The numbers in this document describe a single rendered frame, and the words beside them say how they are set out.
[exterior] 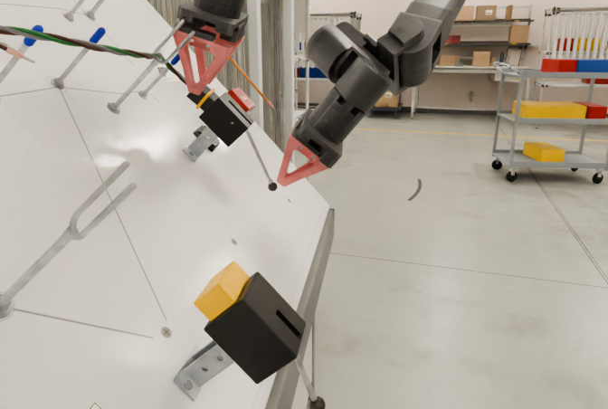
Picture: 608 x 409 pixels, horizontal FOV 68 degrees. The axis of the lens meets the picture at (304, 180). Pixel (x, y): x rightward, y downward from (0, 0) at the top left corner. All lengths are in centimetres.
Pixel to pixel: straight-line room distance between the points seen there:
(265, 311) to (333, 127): 30
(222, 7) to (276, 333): 37
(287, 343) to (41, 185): 25
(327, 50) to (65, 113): 32
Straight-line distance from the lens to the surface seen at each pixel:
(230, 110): 61
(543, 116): 455
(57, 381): 36
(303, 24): 393
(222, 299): 35
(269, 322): 35
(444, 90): 877
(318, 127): 59
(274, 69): 174
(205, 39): 55
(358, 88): 58
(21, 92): 53
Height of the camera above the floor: 120
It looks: 17 degrees down
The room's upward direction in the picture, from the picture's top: straight up
